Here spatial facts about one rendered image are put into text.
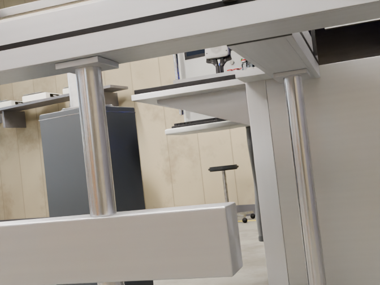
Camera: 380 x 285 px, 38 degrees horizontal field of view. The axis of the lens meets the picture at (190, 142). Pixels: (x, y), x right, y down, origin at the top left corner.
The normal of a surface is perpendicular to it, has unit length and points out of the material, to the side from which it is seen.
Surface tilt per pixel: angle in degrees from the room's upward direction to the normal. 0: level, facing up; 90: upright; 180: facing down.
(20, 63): 90
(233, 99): 90
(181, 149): 90
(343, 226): 90
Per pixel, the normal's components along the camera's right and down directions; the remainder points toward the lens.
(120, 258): -0.30, 0.00
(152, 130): -0.50, 0.03
